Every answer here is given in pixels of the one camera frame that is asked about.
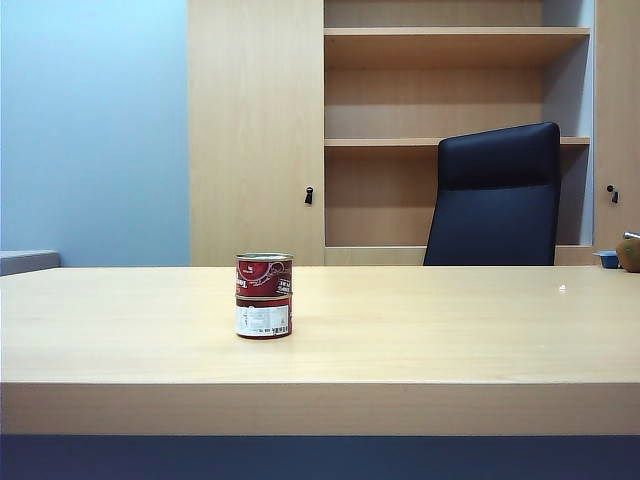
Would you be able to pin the red tomato can white label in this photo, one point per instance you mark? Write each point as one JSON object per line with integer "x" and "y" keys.
{"x": 263, "y": 317}

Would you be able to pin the black cabinet key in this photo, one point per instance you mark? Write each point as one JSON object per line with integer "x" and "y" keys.
{"x": 308, "y": 195}
{"x": 613, "y": 194}

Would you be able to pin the wooden cabinet door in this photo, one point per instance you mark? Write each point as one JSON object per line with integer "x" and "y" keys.
{"x": 255, "y": 125}
{"x": 620, "y": 125}

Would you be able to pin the wooden shelf cabinet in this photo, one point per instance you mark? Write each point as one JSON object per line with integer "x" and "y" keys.
{"x": 380, "y": 100}

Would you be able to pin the black office chair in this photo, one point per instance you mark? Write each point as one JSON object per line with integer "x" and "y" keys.
{"x": 495, "y": 200}

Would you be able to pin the small blue bowl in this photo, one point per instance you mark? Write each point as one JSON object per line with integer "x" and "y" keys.
{"x": 607, "y": 259}

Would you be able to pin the grey padded seat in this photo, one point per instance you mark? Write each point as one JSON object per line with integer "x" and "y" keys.
{"x": 27, "y": 261}

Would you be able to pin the brown round fuzzy object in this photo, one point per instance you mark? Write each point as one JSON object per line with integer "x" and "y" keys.
{"x": 630, "y": 255}

